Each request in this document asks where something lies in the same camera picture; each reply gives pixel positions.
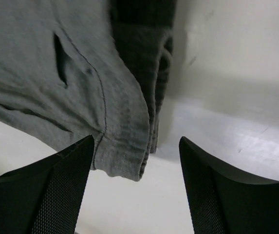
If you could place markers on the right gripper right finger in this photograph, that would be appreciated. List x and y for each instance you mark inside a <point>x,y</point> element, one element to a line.
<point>224,199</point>

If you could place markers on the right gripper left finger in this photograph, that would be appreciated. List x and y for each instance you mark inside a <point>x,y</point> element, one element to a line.
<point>45,197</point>

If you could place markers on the grey shorts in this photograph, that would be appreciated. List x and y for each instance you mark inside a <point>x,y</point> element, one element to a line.
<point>73,68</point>

